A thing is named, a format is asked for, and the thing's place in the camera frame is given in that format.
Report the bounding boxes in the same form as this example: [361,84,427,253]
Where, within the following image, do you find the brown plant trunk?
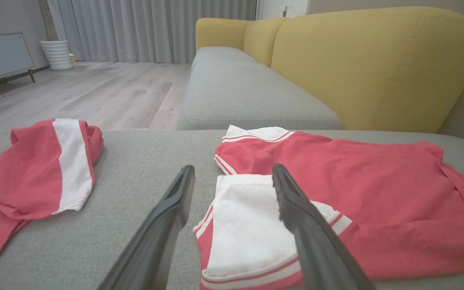
[38,0,60,41]

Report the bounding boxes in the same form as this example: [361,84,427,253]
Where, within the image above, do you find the white low cabinet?
[0,32,36,87]

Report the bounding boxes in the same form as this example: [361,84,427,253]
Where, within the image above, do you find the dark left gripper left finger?
[97,165,196,290]

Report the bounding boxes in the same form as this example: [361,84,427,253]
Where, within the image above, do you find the white ribbed planter pot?
[39,39,74,71]

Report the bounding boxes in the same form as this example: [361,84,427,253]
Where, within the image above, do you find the grey pleated curtain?
[57,0,257,64]

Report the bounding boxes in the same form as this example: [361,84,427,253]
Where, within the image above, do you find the grey sofa seat cushion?
[191,46,259,71]
[176,60,344,131]

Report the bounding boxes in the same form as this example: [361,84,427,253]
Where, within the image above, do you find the small yellow sofa backrest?
[195,17,253,51]
[243,17,290,68]

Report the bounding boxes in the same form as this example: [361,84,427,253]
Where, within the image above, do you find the red basketball jersey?
[193,124,464,290]

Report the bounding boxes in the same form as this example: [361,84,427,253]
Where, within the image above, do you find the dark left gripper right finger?
[272,163,374,290]

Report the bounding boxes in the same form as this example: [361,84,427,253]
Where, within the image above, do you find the red shorts with white stripe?
[0,118,105,285]

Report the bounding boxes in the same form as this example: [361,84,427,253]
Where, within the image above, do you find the large yellow sofa backrest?
[271,6,464,134]

